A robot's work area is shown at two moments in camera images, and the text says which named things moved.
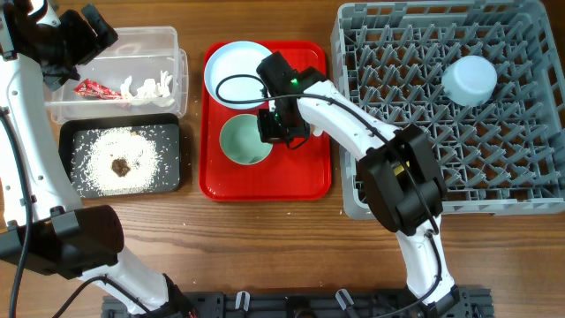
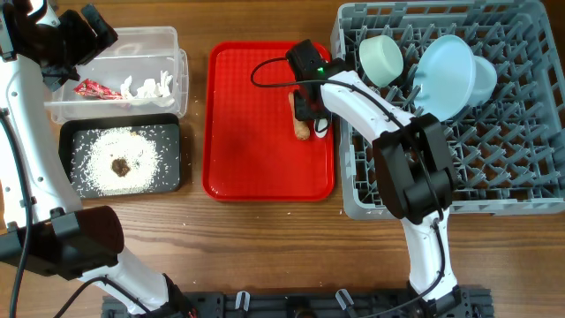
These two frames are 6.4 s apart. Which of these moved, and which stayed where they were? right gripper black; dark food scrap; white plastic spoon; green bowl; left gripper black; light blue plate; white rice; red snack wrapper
Moved: right gripper black; green bowl; light blue plate
Stayed: red snack wrapper; white plastic spoon; left gripper black; dark food scrap; white rice
